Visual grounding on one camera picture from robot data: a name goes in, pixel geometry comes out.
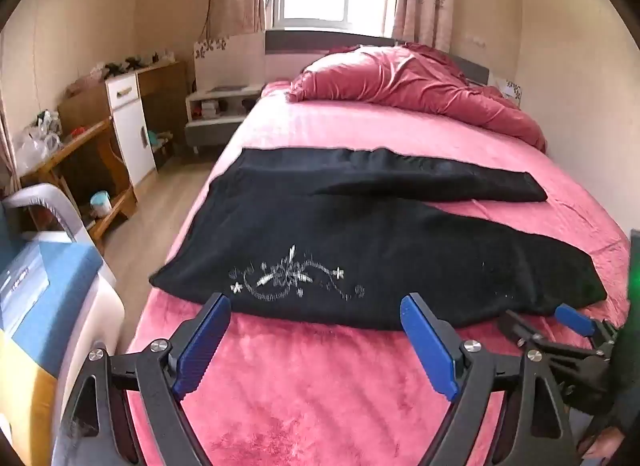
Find white grey nightstand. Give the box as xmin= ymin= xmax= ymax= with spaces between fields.
xmin=185 ymin=83 xmax=265 ymax=154

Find wooden desk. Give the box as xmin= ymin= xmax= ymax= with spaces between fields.
xmin=20 ymin=118 xmax=138 ymax=254

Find red quilt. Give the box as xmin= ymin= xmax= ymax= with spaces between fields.
xmin=287 ymin=43 xmax=547 ymax=154

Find person's right hand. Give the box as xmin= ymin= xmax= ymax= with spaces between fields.
xmin=577 ymin=426 xmax=623 ymax=462

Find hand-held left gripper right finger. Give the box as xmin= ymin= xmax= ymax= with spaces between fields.
xmin=400 ymin=292 xmax=576 ymax=466

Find wooden cabinet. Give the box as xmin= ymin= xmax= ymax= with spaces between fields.
xmin=57 ymin=60 xmax=190 ymax=171

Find black embroidered pants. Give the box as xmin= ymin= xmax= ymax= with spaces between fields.
xmin=148 ymin=147 xmax=608 ymax=331

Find light blue jar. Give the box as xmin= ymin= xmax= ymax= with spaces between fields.
xmin=90 ymin=191 xmax=112 ymax=219

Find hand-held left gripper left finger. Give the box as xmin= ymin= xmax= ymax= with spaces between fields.
xmin=60 ymin=292 xmax=233 ymax=466

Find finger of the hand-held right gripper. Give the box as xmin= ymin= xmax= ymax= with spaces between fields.
xmin=554 ymin=303 xmax=618 ymax=347
xmin=499 ymin=309 xmax=608 ymax=364

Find pink bed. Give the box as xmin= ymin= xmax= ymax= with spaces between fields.
xmin=125 ymin=80 xmax=632 ymax=466

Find pile of dark small items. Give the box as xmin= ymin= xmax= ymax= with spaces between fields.
xmin=102 ymin=50 xmax=176 ymax=74

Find blue white box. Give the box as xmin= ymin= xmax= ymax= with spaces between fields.
xmin=0 ymin=230 xmax=126 ymax=466

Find grey chair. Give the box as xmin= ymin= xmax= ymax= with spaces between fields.
xmin=0 ymin=183 xmax=97 ymax=247

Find clear plastic bag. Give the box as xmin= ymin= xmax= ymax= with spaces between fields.
xmin=12 ymin=126 xmax=51 ymax=174

